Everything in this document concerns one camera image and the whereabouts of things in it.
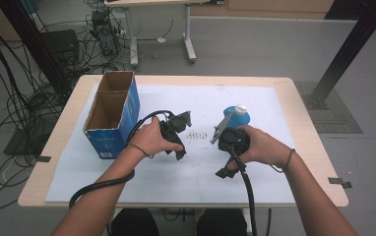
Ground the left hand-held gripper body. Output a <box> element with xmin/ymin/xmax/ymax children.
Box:
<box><xmin>158</xmin><ymin>110</ymin><xmax>193</xmax><ymax>139</ymax></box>

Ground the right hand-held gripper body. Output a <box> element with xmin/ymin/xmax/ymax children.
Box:
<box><xmin>210</xmin><ymin>109</ymin><xmax>251</xmax><ymax>157</ymax></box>

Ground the blue bottle with white cap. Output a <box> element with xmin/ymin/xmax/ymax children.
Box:
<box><xmin>222</xmin><ymin>103</ymin><xmax>251</xmax><ymax>130</ymax></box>

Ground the blue cardboard box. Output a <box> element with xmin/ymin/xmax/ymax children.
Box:
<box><xmin>83</xmin><ymin>70</ymin><xmax>141</xmax><ymax>160</ymax></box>

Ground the person's left hand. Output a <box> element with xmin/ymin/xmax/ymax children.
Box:
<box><xmin>128</xmin><ymin>116</ymin><xmax>184</xmax><ymax>159</ymax></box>

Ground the person's right hand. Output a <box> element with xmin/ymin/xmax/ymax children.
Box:
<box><xmin>226</xmin><ymin>124</ymin><xmax>296</xmax><ymax>171</ymax></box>

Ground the person's right leg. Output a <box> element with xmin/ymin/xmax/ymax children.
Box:
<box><xmin>196</xmin><ymin>207</ymin><xmax>248</xmax><ymax>236</ymax></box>

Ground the person's leg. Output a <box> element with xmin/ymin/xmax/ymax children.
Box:
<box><xmin>110</xmin><ymin>207</ymin><xmax>160</xmax><ymax>236</ymax></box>
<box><xmin>196</xmin><ymin>207</ymin><xmax>248</xmax><ymax>236</ymax></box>

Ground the wooden table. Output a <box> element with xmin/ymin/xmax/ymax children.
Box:
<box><xmin>18</xmin><ymin>74</ymin><xmax>349</xmax><ymax>209</ymax></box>

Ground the white-legged desk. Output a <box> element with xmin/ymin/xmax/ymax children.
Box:
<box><xmin>104</xmin><ymin>0</ymin><xmax>224</xmax><ymax>68</ymax></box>

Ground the person's left leg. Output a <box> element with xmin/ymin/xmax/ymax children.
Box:
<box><xmin>110</xmin><ymin>207</ymin><xmax>160</xmax><ymax>236</ymax></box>

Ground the grey floor mat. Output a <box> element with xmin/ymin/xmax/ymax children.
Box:
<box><xmin>293</xmin><ymin>81</ymin><xmax>363</xmax><ymax>135</ymax></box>

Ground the black equipment box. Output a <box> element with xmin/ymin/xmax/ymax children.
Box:
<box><xmin>39</xmin><ymin>29</ymin><xmax>81</xmax><ymax>67</ymax></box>

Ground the wooden cabinet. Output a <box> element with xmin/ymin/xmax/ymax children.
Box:
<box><xmin>190</xmin><ymin>0</ymin><xmax>335</xmax><ymax>20</ymax></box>

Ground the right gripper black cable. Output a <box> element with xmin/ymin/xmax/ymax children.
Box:
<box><xmin>226</xmin><ymin>146</ymin><xmax>259</xmax><ymax>236</ymax></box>

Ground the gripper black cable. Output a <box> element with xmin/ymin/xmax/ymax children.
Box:
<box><xmin>226</xmin><ymin>146</ymin><xmax>259</xmax><ymax>236</ymax></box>
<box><xmin>68</xmin><ymin>109</ymin><xmax>174</xmax><ymax>210</ymax></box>

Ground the black hair tie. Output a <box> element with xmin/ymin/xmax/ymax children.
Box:
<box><xmin>270</xmin><ymin>147</ymin><xmax>297</xmax><ymax>174</ymax></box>
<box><xmin>128</xmin><ymin>142</ymin><xmax>155</xmax><ymax>160</ymax></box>

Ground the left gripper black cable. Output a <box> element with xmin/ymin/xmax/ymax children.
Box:
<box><xmin>68</xmin><ymin>109</ymin><xmax>174</xmax><ymax>210</ymax></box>

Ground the black metal post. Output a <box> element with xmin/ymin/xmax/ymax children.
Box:
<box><xmin>302</xmin><ymin>0</ymin><xmax>376</xmax><ymax>111</ymax></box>
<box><xmin>0</xmin><ymin>0</ymin><xmax>69</xmax><ymax>96</ymax></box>

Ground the bundle of black cables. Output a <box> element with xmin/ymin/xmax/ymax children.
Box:
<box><xmin>0</xmin><ymin>0</ymin><xmax>62</xmax><ymax>210</ymax></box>

